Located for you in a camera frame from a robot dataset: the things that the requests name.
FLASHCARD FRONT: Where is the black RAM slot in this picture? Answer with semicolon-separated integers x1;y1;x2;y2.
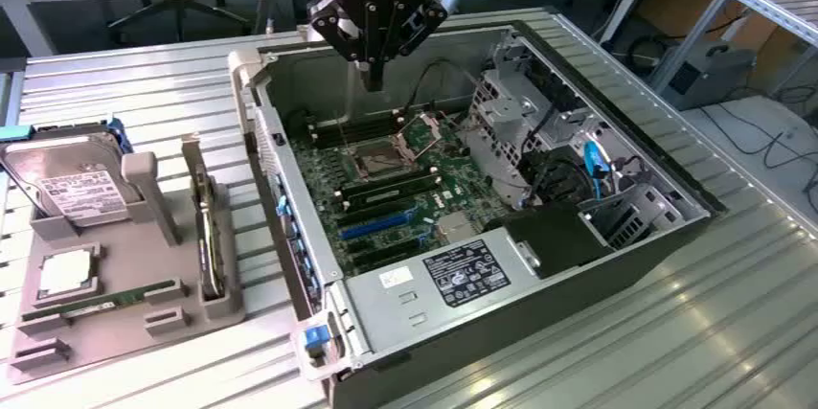
311;124;404;150
340;167;434;193
306;110;402;137

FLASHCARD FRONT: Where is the blue disk carrier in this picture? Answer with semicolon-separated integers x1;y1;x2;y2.
0;113;135;178

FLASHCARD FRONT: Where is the silver CPU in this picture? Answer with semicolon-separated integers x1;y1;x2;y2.
36;249;99;299

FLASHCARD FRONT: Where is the grey power supply with label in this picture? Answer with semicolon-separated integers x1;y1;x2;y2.
328;225;546;355

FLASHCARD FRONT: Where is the black office chair base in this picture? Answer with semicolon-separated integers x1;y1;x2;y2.
105;0;252;45

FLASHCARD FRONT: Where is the coiled black cable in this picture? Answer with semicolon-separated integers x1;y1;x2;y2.
626;34;671;71

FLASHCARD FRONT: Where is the silver perforated drive cage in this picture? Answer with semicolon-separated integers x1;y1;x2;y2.
463;68;577;212

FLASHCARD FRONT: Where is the aluminium frame table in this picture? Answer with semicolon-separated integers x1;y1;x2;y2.
646;0;818;99

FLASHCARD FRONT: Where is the thin metal locking lever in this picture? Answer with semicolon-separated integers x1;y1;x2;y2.
334;110;352;152

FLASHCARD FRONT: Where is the blue expansion slot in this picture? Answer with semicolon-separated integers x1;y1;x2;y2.
340;211;420;241

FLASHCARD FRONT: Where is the blue case latch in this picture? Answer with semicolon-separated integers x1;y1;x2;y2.
302;326;331;349

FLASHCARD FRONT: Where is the blue wire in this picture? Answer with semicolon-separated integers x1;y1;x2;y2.
581;139;610;203

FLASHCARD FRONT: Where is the black power wire bundle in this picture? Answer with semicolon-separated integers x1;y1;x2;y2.
518;145;593;205

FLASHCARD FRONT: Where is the black and green graphics card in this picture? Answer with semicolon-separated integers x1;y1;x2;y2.
180;133;230;299

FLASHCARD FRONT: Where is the silver chipset heatsink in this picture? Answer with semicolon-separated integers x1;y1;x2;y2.
438;216;479;244

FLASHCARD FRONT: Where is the black floor cable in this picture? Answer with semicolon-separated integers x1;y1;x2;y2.
699;104;818;171

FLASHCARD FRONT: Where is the silver disk bay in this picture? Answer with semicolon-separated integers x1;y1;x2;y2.
578;182;683;251

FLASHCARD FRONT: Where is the green motherboard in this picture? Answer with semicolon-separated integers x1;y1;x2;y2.
284;106;516;281

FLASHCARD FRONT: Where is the grey parts rack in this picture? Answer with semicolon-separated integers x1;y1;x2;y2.
9;149;250;386

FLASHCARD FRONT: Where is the green RAM stick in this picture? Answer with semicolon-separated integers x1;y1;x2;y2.
21;279;179;324
335;172;443;213

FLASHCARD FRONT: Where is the CPU socket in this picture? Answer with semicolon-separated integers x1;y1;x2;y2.
348;138;418;181

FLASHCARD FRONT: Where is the metal socket cover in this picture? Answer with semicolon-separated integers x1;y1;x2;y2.
394;111;447;162

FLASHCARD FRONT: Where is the black expansion slot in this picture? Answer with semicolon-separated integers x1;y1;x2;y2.
335;201;410;229
348;239;428;272

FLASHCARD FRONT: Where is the open black PC case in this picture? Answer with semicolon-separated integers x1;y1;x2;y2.
227;19;730;409

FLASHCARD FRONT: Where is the silver hard disk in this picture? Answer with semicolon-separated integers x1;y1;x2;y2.
0;133;146;229

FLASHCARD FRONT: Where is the grey machine with handle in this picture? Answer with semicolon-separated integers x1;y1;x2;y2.
657;38;757;112

